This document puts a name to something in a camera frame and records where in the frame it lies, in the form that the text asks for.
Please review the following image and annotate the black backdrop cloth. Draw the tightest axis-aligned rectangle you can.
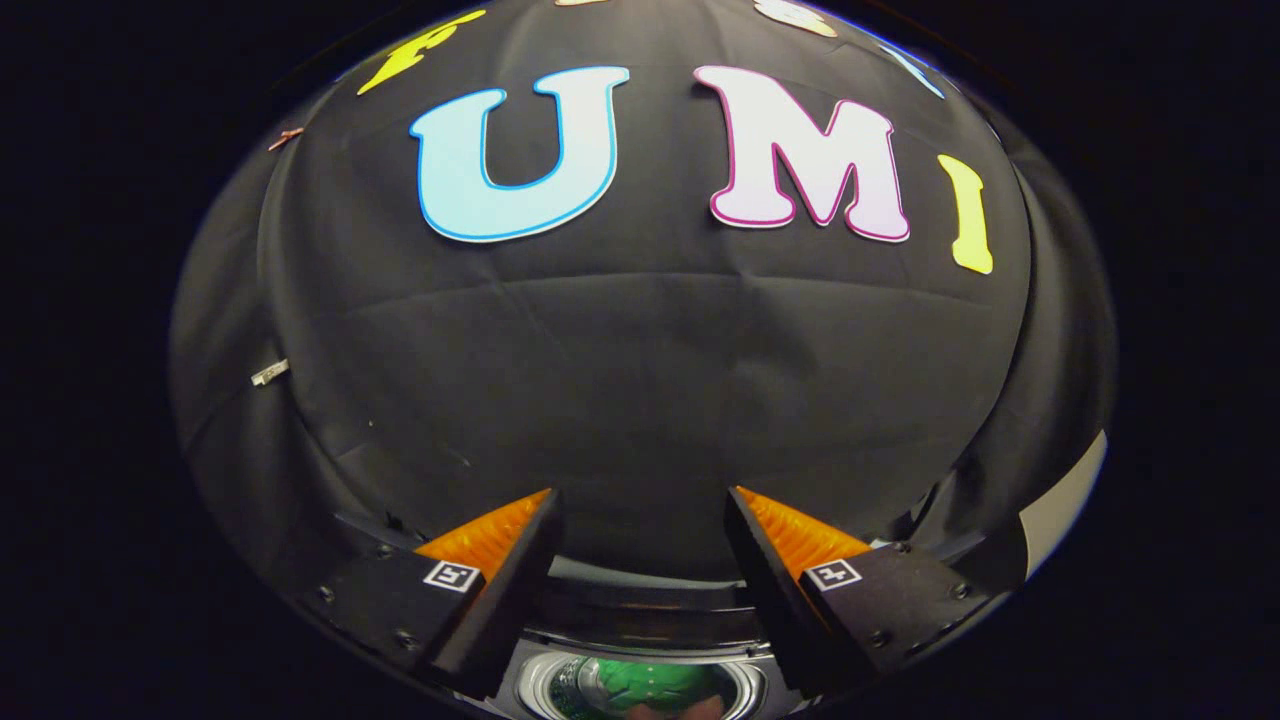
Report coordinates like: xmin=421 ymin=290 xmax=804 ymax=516
xmin=168 ymin=0 xmax=1116 ymax=601

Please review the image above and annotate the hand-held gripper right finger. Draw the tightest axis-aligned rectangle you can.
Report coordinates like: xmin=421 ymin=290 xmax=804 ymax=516
xmin=723 ymin=486 xmax=1001 ymax=696

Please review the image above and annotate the green polo shirt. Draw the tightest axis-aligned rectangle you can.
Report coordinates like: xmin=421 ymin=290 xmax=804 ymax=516
xmin=575 ymin=660 xmax=736 ymax=720

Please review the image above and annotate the dark grey washing machine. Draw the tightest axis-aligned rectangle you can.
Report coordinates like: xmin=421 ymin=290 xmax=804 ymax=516
xmin=340 ymin=510 xmax=991 ymax=720

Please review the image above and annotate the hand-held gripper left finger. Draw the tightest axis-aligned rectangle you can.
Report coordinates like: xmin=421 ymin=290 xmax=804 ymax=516
xmin=300 ymin=488 xmax=563 ymax=701

